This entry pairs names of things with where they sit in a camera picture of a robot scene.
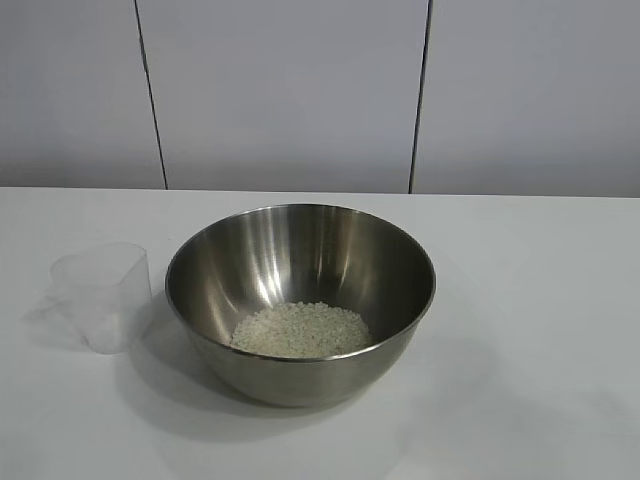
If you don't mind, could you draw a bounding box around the white uncooked rice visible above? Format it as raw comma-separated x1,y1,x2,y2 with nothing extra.
229,301,375,359

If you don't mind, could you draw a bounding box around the clear plastic measuring cup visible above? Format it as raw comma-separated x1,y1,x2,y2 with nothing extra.
48,242,154,357

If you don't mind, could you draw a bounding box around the stainless steel mixing bowl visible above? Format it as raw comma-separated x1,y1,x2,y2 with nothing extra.
164,202,437,407

